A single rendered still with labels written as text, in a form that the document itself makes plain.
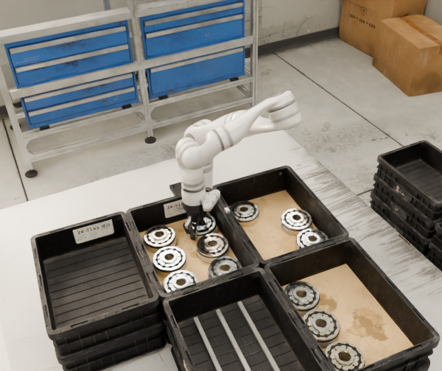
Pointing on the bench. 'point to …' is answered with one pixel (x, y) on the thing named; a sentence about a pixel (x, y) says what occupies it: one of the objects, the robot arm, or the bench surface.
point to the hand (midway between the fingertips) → (197, 231)
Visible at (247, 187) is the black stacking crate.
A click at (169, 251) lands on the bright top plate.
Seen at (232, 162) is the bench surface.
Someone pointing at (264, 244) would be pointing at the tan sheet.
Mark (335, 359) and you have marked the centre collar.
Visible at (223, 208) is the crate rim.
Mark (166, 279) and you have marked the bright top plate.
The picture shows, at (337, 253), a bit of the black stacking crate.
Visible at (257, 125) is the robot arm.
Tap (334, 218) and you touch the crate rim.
